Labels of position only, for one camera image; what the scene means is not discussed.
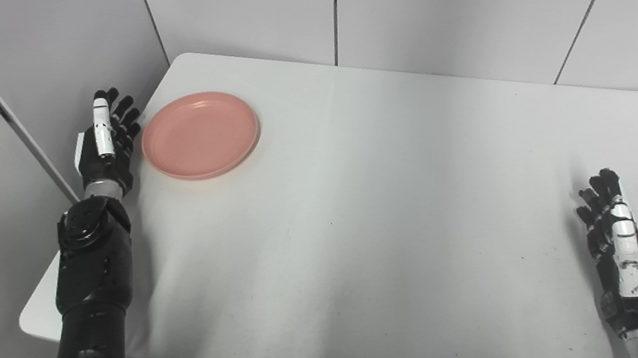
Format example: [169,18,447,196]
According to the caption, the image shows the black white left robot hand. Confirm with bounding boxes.
[65,84,152,202]

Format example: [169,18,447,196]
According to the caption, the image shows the pink round plate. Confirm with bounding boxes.
[136,85,267,188]

